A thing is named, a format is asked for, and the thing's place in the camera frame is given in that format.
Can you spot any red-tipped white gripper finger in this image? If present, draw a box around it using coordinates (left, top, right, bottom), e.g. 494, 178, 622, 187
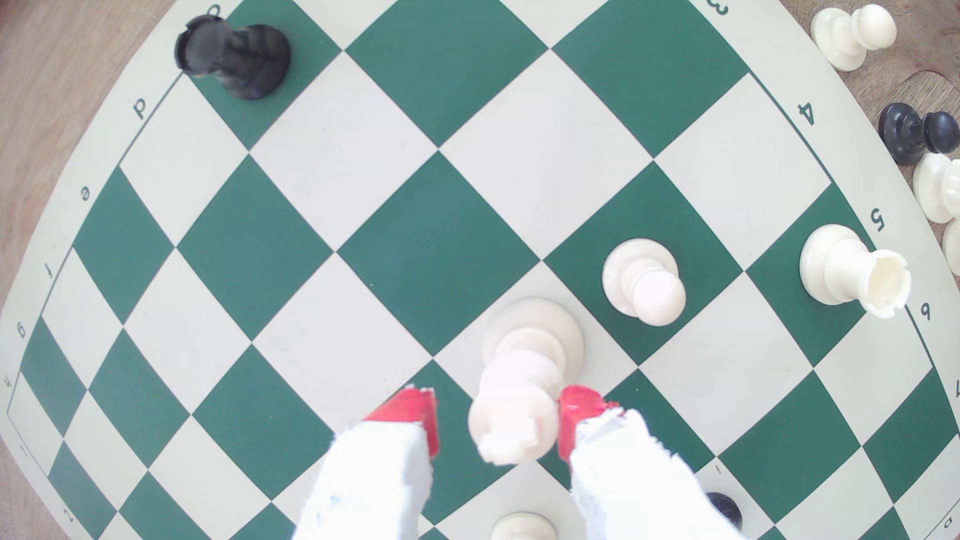
291, 385, 442, 540
557, 384, 745, 540

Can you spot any white king chess piece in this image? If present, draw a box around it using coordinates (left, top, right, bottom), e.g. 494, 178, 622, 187
467, 297, 585, 466

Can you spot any black queen chess piece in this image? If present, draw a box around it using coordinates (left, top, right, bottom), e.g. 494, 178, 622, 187
705, 491, 744, 531

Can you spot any white pawn chess piece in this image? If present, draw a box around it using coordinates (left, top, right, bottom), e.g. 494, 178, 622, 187
601, 237, 687, 328
809, 3, 898, 73
942, 219, 960, 277
490, 511, 558, 540
912, 153, 960, 225

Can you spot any green and white chess mat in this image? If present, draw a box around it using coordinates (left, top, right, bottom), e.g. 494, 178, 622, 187
0, 0, 960, 540

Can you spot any black rook chess piece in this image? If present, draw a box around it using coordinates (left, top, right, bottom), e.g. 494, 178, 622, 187
174, 15, 292, 102

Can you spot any black pawn chess piece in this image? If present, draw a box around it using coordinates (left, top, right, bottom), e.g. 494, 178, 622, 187
878, 102, 960, 168

